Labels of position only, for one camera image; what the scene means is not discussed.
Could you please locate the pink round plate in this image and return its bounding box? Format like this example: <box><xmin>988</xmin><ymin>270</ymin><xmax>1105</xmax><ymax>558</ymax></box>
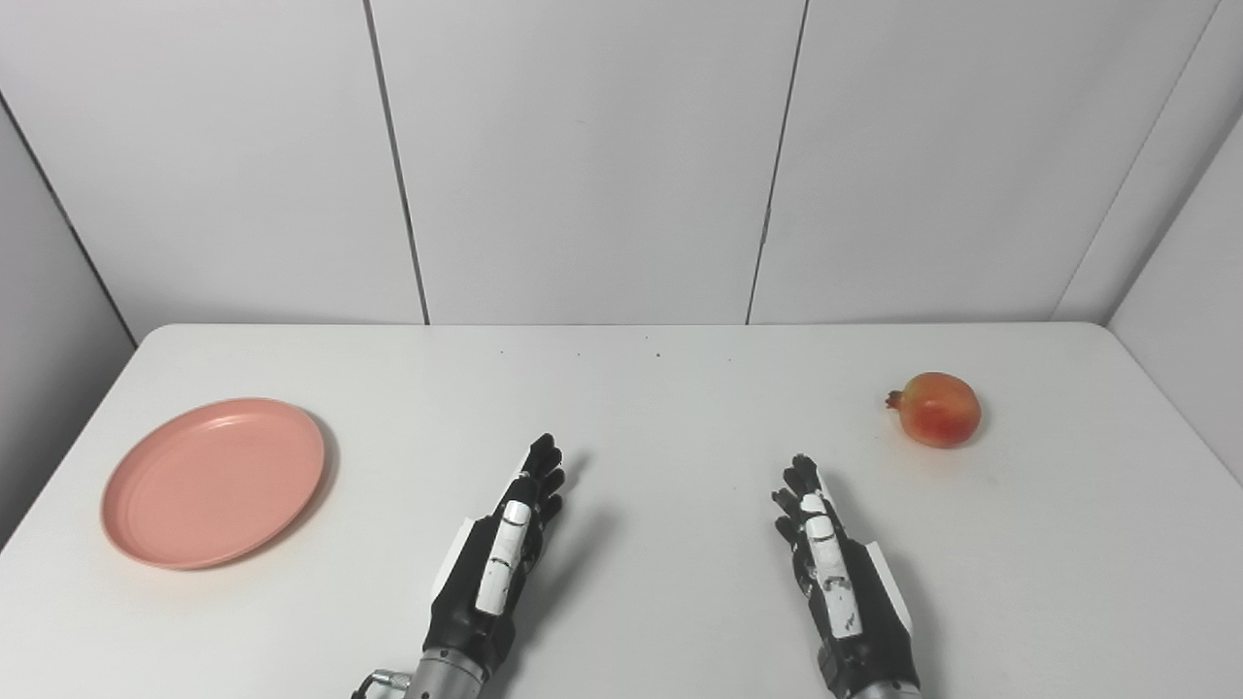
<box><xmin>100</xmin><ymin>397</ymin><xmax>327</xmax><ymax>571</ymax></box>

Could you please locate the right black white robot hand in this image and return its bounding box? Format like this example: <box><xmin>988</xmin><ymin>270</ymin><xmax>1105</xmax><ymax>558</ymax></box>
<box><xmin>772</xmin><ymin>453</ymin><xmax>922</xmax><ymax>696</ymax></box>

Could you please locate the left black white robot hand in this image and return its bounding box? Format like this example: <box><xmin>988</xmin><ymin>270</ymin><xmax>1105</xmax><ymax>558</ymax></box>
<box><xmin>423</xmin><ymin>433</ymin><xmax>567</xmax><ymax>677</ymax></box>

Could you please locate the red yellow pomegranate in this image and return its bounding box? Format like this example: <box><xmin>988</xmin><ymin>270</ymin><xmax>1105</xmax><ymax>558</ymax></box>
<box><xmin>886</xmin><ymin>372</ymin><xmax>983</xmax><ymax>449</ymax></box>

